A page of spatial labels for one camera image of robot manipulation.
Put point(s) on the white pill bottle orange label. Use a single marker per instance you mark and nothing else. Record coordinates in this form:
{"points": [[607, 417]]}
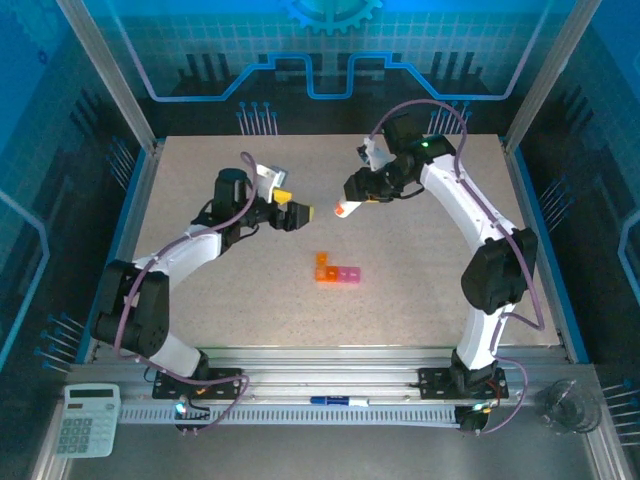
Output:
{"points": [[345, 209]]}

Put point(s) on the orange pink pill organizer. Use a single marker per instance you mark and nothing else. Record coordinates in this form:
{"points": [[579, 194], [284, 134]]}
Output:
{"points": [[345, 275]]}

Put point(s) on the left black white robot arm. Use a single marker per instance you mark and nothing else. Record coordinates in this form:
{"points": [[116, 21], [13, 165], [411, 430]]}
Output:
{"points": [[190, 250]]}

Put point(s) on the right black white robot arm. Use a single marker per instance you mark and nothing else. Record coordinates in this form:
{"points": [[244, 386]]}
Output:
{"points": [[450, 195]]}

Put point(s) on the blue table edge trim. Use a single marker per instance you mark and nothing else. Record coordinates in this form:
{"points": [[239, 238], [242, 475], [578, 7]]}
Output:
{"points": [[131, 200], [534, 200]]}

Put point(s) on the blue marker pen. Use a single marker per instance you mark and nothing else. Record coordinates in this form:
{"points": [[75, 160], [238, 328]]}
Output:
{"points": [[335, 401]]}

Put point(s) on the small black control module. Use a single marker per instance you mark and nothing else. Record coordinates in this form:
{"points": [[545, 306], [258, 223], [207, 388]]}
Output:
{"points": [[472, 421], [184, 407]]}

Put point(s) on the white desk calculator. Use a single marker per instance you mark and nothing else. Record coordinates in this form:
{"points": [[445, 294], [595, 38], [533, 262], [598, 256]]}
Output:
{"points": [[87, 420]]}

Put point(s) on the clear glass beaker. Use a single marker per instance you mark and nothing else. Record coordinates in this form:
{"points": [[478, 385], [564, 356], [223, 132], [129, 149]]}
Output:
{"points": [[570, 406]]}

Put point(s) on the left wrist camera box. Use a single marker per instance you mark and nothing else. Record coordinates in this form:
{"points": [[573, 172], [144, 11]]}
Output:
{"points": [[267, 180]]}

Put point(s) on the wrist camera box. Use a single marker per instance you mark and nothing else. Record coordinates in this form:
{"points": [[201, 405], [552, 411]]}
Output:
{"points": [[267, 180], [374, 154]]}

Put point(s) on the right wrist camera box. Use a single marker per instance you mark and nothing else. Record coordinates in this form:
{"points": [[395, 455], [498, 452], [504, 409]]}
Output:
{"points": [[374, 154]]}

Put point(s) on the aluminium table side rail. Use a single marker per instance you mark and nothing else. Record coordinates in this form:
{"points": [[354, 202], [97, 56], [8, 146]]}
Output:
{"points": [[144, 200], [520, 200]]}

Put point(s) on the aluminium frame beam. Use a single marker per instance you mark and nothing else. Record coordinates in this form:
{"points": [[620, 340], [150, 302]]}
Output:
{"points": [[325, 365]]}

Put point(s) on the aluminium corner post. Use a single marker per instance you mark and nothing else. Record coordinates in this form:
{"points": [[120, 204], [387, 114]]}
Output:
{"points": [[114, 80], [546, 80]]}

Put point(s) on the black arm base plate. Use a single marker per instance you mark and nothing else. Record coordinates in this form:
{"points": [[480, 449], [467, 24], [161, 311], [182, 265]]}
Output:
{"points": [[435, 384], [225, 385]]}

